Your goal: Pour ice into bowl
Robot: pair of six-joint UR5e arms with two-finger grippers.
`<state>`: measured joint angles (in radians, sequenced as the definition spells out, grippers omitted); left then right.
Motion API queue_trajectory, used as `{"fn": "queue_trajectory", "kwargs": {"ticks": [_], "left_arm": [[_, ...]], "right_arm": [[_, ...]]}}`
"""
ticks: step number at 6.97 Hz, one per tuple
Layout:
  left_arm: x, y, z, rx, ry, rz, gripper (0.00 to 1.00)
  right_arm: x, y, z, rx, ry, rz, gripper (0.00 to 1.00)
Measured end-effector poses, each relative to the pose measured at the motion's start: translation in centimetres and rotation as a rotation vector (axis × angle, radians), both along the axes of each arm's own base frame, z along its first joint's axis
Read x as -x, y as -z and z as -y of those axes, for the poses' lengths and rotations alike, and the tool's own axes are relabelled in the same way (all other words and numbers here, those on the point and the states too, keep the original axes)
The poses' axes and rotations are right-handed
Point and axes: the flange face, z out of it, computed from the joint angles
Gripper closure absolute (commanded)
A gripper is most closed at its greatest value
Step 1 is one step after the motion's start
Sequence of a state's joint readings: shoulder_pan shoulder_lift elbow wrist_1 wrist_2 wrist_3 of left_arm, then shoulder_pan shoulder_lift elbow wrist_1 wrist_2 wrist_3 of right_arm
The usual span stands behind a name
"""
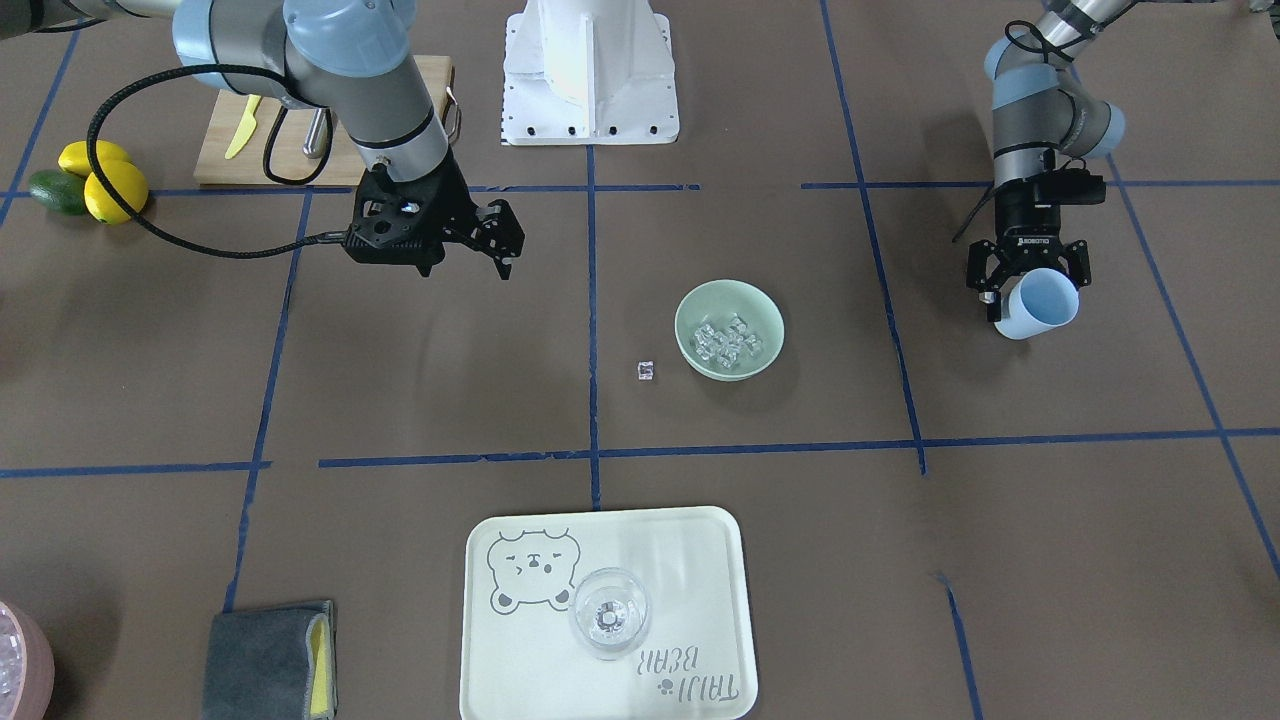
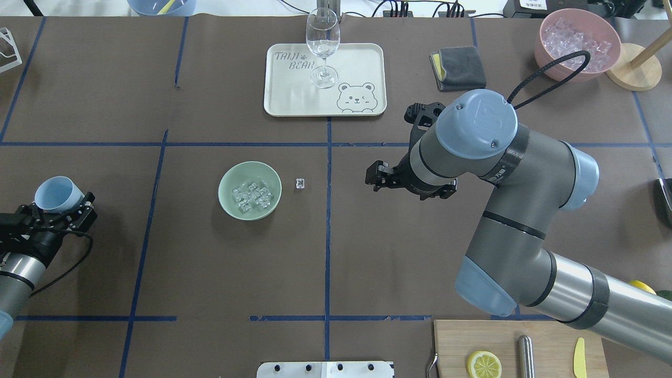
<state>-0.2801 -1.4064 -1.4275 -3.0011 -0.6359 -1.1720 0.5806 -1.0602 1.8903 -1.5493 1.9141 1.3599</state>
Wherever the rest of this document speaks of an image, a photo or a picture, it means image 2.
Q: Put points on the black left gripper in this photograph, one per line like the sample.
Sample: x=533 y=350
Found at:
x=38 y=241

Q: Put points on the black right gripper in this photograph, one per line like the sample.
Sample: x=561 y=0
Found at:
x=403 y=174

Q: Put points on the light blue plastic cup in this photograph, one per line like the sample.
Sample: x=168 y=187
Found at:
x=57 y=195

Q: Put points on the light green bowl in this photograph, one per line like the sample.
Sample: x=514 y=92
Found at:
x=248 y=171

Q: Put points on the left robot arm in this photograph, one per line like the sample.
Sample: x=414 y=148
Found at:
x=20 y=275

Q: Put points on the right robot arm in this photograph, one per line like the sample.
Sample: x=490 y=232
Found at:
x=534 y=177

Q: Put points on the blue bowl with fork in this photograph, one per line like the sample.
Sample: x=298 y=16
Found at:
x=163 y=8

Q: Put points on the pink bowl with ice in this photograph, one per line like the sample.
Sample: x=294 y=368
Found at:
x=569 y=30

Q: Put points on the grey folded cloth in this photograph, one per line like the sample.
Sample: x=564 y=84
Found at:
x=458 y=69

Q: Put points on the clear wine glass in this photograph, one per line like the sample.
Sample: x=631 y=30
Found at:
x=323 y=37

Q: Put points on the wooden cutting board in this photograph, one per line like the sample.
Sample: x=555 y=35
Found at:
x=552 y=346

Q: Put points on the lemon half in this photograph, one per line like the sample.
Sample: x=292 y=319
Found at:
x=483 y=363

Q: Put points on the yellow plastic knife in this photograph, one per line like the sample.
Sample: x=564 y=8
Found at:
x=579 y=358

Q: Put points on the yellow lemon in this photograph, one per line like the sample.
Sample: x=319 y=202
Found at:
x=642 y=286

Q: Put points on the green lime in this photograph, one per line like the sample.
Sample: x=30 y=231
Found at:
x=665 y=294

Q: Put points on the white wire cup rack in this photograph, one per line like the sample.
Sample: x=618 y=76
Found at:
x=10 y=56

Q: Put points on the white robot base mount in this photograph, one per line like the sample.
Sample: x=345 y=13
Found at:
x=327 y=369

